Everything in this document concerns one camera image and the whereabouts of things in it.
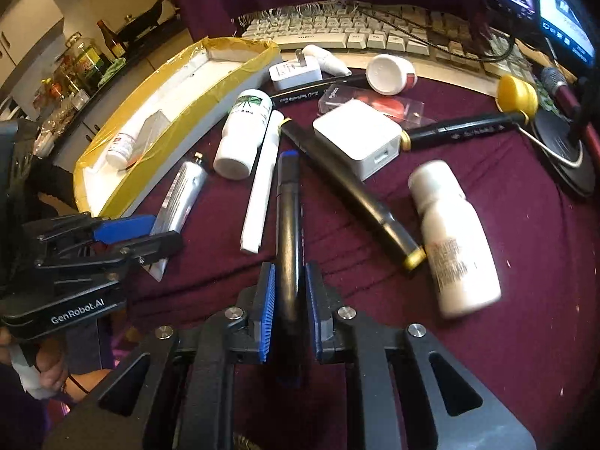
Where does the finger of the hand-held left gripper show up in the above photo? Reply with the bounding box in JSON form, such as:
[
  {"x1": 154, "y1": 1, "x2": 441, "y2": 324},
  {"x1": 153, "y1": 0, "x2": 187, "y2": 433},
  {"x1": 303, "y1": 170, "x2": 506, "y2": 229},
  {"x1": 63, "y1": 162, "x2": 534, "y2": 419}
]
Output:
[
  {"x1": 35, "y1": 231, "x2": 185, "y2": 287},
  {"x1": 23, "y1": 213, "x2": 158, "y2": 249}
]

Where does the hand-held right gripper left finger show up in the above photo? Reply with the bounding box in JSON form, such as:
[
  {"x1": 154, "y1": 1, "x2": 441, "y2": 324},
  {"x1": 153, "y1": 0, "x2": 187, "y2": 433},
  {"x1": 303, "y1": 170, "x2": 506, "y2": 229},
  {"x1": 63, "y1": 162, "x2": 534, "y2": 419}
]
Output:
[{"x1": 42, "y1": 262, "x2": 282, "y2": 450}]

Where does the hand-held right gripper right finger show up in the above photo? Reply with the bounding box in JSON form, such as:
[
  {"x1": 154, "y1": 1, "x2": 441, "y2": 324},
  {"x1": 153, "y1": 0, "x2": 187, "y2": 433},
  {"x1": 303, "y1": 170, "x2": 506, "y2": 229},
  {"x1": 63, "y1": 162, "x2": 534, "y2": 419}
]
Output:
[{"x1": 304, "y1": 262, "x2": 537, "y2": 450}]

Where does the silver metal tube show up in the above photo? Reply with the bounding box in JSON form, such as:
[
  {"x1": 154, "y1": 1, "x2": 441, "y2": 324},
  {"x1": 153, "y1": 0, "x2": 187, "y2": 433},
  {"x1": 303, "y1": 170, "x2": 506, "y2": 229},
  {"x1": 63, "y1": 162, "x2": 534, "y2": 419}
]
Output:
[{"x1": 141, "y1": 152, "x2": 209, "y2": 282}]

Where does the blue-capped black marker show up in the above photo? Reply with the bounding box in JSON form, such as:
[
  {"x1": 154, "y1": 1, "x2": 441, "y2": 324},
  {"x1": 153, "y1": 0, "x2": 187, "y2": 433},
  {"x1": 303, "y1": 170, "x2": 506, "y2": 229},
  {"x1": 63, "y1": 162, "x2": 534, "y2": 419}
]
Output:
[{"x1": 273, "y1": 149, "x2": 306, "y2": 385}]

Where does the white box with yellow tape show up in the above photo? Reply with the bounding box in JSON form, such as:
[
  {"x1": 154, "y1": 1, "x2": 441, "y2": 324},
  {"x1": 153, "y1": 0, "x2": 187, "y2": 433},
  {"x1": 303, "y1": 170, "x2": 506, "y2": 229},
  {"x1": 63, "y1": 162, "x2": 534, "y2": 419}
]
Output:
[{"x1": 72, "y1": 36, "x2": 281, "y2": 220}]

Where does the person's left hand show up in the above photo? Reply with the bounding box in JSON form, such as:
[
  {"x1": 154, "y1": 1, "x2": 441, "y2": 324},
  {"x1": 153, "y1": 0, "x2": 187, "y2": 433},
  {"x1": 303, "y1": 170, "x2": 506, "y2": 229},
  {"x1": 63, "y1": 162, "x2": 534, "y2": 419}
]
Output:
[{"x1": 0, "y1": 328, "x2": 71, "y2": 401}]

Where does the small white red-label bottle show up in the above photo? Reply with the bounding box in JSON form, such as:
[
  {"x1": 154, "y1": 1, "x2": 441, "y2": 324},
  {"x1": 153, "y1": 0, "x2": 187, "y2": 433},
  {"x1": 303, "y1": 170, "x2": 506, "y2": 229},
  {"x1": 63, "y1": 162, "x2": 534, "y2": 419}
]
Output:
[{"x1": 106, "y1": 117, "x2": 144, "y2": 167}]

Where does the long white stick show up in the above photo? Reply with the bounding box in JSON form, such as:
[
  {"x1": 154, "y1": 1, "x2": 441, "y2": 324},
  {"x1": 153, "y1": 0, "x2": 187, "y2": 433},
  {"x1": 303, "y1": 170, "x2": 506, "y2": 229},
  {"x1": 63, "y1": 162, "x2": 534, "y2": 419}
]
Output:
[{"x1": 240, "y1": 110, "x2": 284, "y2": 254}]

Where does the curved black pen yellow tip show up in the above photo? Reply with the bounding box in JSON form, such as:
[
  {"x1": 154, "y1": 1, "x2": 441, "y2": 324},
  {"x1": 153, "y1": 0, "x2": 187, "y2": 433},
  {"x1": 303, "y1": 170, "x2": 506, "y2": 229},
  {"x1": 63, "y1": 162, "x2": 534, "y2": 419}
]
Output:
[{"x1": 280, "y1": 118, "x2": 427, "y2": 272}]

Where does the white bottle green leaf label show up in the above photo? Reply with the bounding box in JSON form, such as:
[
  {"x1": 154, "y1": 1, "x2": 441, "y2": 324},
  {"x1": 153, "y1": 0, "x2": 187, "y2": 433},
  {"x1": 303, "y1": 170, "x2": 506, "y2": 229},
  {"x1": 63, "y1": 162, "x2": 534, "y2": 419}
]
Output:
[{"x1": 213, "y1": 89, "x2": 273, "y2": 180}]

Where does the large white plastic bottle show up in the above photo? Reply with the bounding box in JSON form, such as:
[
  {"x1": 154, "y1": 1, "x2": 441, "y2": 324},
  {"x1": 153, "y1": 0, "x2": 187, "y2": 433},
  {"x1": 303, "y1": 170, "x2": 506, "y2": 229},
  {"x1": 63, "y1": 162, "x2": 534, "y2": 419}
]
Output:
[{"x1": 408, "y1": 159, "x2": 502, "y2": 318}]

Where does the glass jar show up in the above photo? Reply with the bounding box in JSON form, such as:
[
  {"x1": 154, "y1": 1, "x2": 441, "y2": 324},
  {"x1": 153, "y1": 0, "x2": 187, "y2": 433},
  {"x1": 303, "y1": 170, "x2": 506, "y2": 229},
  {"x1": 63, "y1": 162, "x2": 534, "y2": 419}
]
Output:
[{"x1": 63, "y1": 33, "x2": 111, "y2": 92}]

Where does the white square power adapter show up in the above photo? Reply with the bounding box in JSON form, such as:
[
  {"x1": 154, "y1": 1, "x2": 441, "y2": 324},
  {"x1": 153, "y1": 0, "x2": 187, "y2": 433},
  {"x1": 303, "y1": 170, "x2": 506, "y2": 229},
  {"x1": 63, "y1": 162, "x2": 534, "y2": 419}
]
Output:
[{"x1": 312, "y1": 98, "x2": 403, "y2": 181}]

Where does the brown glass bottle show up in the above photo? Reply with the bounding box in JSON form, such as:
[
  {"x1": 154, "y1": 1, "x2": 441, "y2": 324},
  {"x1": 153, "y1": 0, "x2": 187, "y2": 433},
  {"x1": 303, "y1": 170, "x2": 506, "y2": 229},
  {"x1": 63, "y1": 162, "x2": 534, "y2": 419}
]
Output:
[{"x1": 96, "y1": 19, "x2": 126, "y2": 59}]

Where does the thin black printed pen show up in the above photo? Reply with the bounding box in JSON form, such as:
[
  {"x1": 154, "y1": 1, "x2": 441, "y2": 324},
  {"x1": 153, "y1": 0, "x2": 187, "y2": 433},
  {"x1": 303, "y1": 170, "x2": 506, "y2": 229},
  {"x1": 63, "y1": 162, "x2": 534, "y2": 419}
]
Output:
[{"x1": 269, "y1": 75, "x2": 371, "y2": 104}]

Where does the black pan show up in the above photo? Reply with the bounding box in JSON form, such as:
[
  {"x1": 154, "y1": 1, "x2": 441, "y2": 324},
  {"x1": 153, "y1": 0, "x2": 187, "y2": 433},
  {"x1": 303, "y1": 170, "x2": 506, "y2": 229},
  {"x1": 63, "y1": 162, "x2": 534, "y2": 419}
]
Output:
[{"x1": 115, "y1": 0, "x2": 176, "y2": 43}]

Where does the white charger plug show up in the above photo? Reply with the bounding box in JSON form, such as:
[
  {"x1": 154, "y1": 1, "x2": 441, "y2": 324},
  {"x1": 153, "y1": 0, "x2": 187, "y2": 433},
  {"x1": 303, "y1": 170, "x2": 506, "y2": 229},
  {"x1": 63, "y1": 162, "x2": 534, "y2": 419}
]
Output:
[{"x1": 268, "y1": 49, "x2": 324, "y2": 91}]

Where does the clear package red candle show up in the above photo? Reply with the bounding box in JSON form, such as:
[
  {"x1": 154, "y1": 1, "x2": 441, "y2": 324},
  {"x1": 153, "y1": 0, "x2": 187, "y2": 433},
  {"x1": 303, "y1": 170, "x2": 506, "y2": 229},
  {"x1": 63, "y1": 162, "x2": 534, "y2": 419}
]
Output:
[{"x1": 318, "y1": 83, "x2": 425, "y2": 127}]

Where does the white bottle red band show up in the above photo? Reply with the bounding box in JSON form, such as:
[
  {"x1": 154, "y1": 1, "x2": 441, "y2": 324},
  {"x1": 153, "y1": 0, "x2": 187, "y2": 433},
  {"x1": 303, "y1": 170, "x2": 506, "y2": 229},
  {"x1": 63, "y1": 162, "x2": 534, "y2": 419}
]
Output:
[{"x1": 366, "y1": 54, "x2": 417, "y2": 95}]

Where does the small white nozzle bottle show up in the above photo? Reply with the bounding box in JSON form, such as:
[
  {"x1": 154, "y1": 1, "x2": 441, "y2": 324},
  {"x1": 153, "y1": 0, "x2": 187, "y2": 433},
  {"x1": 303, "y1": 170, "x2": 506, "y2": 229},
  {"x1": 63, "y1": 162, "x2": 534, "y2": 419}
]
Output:
[{"x1": 301, "y1": 44, "x2": 352, "y2": 77}]

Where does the beige computer keyboard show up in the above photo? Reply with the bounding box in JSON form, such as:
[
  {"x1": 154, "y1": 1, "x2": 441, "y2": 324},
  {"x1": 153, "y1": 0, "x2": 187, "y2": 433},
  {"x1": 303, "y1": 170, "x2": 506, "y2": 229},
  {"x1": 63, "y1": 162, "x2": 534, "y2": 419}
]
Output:
[{"x1": 241, "y1": 2, "x2": 537, "y2": 80}]

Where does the black microphone stand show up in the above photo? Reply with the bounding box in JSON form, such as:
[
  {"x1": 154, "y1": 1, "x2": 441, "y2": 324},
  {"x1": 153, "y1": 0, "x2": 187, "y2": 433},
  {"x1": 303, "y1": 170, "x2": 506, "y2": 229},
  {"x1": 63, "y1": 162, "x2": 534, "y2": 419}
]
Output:
[{"x1": 529, "y1": 108, "x2": 598, "y2": 198}]

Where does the yellow round container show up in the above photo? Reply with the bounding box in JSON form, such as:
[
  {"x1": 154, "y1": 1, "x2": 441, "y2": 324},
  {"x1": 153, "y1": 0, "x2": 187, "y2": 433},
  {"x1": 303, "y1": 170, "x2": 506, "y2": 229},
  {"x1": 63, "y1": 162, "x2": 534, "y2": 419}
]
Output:
[{"x1": 497, "y1": 74, "x2": 540, "y2": 116}]

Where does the green blister pack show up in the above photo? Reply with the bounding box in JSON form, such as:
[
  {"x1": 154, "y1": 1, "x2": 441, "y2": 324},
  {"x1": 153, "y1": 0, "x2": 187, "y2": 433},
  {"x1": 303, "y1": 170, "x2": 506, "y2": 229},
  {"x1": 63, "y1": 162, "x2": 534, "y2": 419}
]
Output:
[{"x1": 534, "y1": 82, "x2": 560, "y2": 114}]

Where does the dark red microphone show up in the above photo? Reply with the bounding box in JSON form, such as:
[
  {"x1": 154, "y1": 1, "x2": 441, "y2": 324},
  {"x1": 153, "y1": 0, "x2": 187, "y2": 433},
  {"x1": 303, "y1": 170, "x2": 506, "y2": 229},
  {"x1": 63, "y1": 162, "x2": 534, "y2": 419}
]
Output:
[{"x1": 539, "y1": 66, "x2": 600, "y2": 127}]

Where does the computer monitor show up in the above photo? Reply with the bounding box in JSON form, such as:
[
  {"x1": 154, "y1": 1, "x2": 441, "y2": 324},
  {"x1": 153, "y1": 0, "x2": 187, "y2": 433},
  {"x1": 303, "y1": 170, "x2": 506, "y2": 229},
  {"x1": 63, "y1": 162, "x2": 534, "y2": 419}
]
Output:
[{"x1": 537, "y1": 0, "x2": 600, "y2": 71}]

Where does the black marker yellow ring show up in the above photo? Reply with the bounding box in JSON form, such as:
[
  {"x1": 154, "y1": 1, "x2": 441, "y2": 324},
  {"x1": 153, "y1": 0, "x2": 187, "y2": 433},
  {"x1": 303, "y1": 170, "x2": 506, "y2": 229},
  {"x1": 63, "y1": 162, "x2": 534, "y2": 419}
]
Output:
[{"x1": 399, "y1": 110, "x2": 530, "y2": 153}]

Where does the white cable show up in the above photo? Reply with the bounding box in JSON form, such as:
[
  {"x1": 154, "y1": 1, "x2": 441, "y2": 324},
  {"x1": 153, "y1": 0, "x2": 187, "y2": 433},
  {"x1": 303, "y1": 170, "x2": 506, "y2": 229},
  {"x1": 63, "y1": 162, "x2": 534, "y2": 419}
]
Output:
[{"x1": 518, "y1": 112, "x2": 584, "y2": 170}]

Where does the braided cable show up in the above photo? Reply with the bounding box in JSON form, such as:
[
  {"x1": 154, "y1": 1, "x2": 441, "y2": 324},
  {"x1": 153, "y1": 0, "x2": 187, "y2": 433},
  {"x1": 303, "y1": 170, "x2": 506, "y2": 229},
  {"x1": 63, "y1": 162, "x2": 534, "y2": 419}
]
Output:
[{"x1": 412, "y1": 9, "x2": 516, "y2": 64}]

